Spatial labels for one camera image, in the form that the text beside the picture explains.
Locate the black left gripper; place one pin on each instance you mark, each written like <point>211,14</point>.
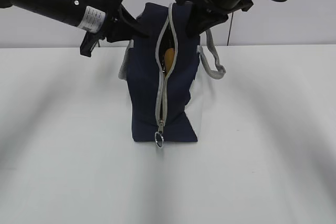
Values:
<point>103,19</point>

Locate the brown bread roll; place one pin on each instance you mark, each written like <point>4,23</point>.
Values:
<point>169,56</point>

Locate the navy blue lunch bag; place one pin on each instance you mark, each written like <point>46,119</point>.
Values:
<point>158,99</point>

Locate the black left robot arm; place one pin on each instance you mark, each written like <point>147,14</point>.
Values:
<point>54,9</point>

